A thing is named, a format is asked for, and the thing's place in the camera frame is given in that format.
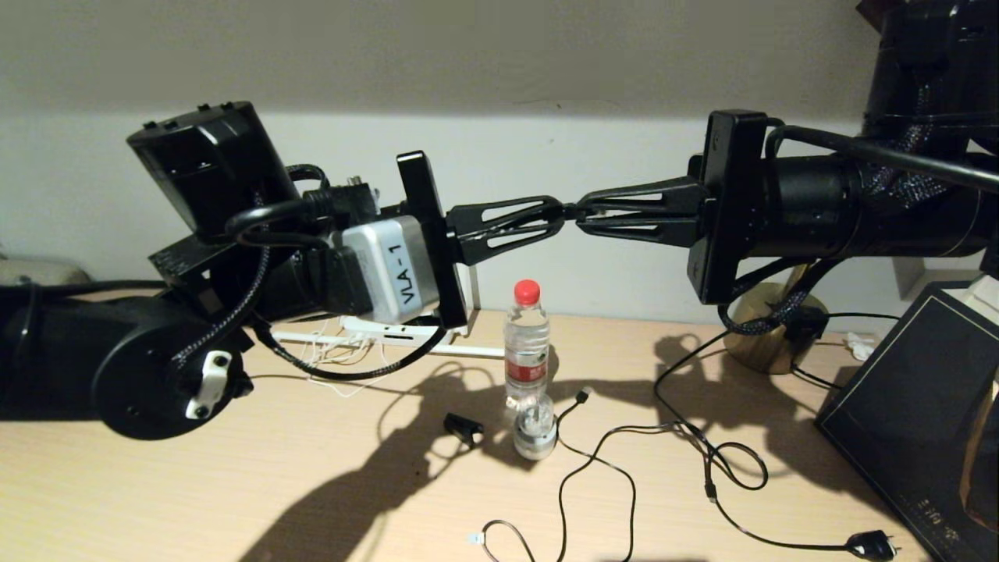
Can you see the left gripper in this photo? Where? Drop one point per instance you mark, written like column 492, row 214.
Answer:
column 433, row 226

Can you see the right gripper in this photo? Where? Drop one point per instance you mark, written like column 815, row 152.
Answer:
column 734, row 211

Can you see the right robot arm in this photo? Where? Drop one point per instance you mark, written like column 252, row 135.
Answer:
column 921, row 62

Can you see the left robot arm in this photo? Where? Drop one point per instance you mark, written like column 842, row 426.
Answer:
column 70, row 351

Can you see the small black adapter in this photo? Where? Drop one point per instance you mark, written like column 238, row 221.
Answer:
column 463, row 428

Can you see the clear water bottle red cap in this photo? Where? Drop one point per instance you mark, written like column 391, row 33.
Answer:
column 526, row 351

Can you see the white power strip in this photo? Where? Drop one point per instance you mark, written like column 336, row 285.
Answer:
column 382, row 332

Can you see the gold lamp base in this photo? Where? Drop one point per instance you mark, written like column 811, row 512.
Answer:
column 769, row 355

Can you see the small white object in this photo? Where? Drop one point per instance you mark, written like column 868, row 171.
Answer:
column 861, row 345

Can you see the black box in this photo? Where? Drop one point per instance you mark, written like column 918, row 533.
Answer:
column 905, row 406

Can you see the white box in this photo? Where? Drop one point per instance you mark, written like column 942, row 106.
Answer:
column 979, row 295

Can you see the grey rounded object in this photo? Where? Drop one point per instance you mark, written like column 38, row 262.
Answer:
column 39, row 271

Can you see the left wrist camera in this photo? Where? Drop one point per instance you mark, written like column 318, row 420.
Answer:
column 390, row 269

